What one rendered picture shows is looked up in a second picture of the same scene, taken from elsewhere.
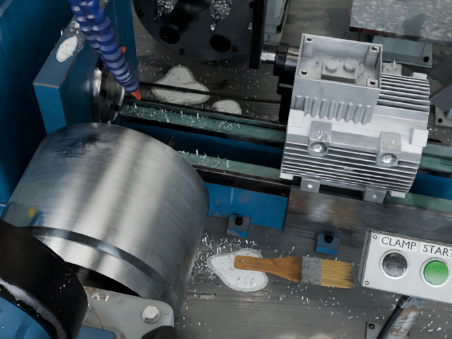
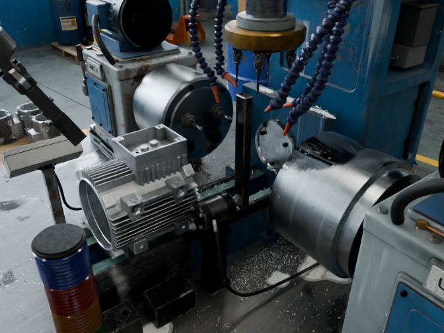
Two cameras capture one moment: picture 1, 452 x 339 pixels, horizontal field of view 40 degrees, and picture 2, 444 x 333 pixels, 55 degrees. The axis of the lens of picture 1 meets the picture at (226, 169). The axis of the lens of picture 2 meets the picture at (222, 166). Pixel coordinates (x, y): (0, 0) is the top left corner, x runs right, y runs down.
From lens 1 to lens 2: 1.49 m
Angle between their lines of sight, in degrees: 90
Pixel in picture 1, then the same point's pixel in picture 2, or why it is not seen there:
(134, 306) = (127, 66)
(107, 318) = (131, 63)
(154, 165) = (170, 84)
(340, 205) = not seen: hidden behind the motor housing
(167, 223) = (150, 90)
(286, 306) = not seen: hidden behind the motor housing
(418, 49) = not seen: outside the picture
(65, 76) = (247, 86)
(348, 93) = (131, 139)
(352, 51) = (152, 157)
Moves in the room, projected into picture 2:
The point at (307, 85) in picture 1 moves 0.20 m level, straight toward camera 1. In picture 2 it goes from (154, 130) to (115, 103)
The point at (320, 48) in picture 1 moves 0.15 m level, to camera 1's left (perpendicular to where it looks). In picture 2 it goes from (174, 151) to (223, 128)
